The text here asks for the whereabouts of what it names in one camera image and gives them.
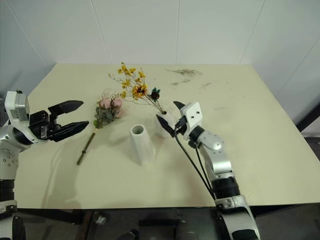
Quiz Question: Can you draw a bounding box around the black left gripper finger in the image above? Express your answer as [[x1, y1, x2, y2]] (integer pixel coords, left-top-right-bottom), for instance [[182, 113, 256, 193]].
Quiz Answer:
[[47, 100, 84, 117], [49, 120, 90, 144]]

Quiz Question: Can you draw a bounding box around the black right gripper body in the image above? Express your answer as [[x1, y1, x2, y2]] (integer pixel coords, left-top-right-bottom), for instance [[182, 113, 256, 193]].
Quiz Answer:
[[174, 117, 189, 135]]

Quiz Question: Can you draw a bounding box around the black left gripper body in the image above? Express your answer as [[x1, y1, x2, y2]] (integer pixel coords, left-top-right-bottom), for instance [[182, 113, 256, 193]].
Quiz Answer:
[[28, 109, 62, 143]]

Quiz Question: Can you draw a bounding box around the yellow dried flower bouquet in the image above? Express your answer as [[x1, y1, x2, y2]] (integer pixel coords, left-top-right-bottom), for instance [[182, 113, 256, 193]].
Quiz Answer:
[[107, 62, 167, 115]]

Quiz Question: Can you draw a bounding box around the round textured white vase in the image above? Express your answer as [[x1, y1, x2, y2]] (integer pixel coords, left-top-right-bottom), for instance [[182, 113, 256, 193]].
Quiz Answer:
[[155, 98, 185, 139]]

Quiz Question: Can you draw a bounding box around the short dried twig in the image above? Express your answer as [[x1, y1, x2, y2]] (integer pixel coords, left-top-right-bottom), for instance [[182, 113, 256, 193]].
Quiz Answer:
[[169, 78, 192, 87]]

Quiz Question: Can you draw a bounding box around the tall smooth white vase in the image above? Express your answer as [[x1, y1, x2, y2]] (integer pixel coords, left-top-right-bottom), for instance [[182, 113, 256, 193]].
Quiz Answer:
[[128, 124, 156, 166]]

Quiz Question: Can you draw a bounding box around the long dried twig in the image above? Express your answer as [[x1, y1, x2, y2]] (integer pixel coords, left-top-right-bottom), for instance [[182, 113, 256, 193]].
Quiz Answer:
[[164, 67, 203, 76]]

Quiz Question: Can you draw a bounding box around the pink rose bouquet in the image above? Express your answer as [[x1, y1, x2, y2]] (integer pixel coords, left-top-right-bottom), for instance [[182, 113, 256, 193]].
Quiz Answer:
[[76, 88, 125, 166]]

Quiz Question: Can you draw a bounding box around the rusty metal bar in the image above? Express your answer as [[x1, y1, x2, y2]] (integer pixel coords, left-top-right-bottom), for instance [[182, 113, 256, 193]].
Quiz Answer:
[[80, 210, 94, 240]]

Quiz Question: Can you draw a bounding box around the small dark rounded shape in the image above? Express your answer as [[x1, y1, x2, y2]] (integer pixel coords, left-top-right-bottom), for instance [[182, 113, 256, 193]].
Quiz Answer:
[[116, 231, 138, 240]]

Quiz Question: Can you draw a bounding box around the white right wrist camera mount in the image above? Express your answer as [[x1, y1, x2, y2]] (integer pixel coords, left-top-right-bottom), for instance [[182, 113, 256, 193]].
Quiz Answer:
[[178, 101, 203, 141]]

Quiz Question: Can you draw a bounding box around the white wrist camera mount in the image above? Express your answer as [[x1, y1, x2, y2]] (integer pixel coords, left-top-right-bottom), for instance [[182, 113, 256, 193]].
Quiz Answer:
[[178, 101, 203, 141], [4, 90, 32, 124]]

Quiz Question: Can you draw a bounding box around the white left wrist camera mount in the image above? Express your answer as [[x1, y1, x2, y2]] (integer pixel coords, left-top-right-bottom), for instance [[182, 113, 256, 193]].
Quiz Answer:
[[4, 90, 32, 124]]

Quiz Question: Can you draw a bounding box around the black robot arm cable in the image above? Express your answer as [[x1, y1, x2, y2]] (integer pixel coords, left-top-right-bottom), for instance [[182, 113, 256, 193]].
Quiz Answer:
[[174, 126, 216, 200], [188, 141, 218, 198]]

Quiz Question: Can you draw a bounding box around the dark furniture frame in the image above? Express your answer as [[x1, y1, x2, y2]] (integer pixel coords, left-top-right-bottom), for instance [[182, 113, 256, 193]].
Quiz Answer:
[[295, 99, 320, 143]]

